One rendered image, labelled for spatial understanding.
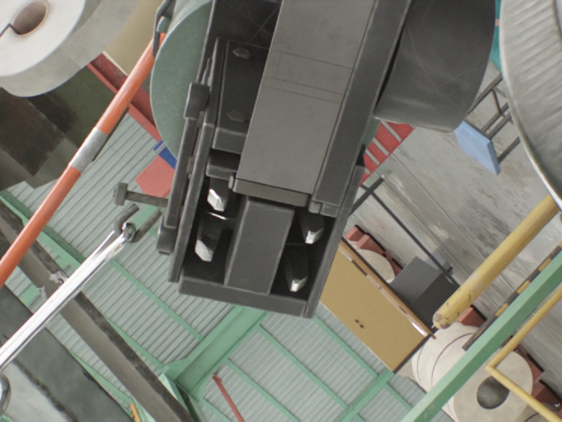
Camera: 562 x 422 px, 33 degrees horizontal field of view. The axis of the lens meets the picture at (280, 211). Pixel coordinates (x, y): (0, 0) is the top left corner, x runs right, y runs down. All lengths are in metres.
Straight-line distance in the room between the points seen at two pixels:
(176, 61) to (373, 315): 10.09
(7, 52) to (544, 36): 0.67
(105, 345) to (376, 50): 0.81
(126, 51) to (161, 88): 4.43
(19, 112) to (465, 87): 0.85
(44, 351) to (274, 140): 0.79
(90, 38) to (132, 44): 3.94
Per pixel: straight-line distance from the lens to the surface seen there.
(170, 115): 0.60
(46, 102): 1.30
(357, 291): 10.46
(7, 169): 1.23
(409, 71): 0.43
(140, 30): 5.01
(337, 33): 0.41
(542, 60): 0.60
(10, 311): 1.18
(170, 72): 0.59
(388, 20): 0.41
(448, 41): 0.43
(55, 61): 1.08
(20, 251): 0.74
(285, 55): 0.41
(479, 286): 4.32
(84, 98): 1.35
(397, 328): 10.84
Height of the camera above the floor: 1.46
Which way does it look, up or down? 2 degrees down
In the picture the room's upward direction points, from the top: 136 degrees counter-clockwise
